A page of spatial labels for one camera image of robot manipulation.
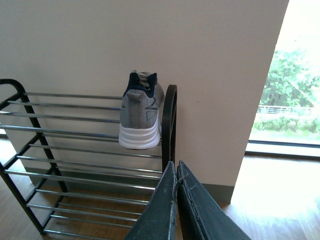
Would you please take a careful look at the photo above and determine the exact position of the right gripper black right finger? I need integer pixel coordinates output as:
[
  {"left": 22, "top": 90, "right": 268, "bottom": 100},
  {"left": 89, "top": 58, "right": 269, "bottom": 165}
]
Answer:
[{"left": 177, "top": 161, "right": 250, "bottom": 240}]

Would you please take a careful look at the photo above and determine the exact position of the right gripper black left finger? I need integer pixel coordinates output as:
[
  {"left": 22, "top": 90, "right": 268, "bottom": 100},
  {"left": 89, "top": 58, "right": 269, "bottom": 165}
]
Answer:
[{"left": 125, "top": 161, "right": 178, "bottom": 240}]

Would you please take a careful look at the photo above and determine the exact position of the grey sneaker with navy lining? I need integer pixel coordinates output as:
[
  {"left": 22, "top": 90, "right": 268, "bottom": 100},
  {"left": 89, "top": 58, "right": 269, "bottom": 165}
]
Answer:
[{"left": 118, "top": 70, "right": 165, "bottom": 150}]

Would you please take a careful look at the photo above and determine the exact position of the black metal shoe rack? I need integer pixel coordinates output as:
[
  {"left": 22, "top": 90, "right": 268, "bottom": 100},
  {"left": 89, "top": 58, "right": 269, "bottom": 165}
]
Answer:
[{"left": 0, "top": 79, "right": 177, "bottom": 240}]

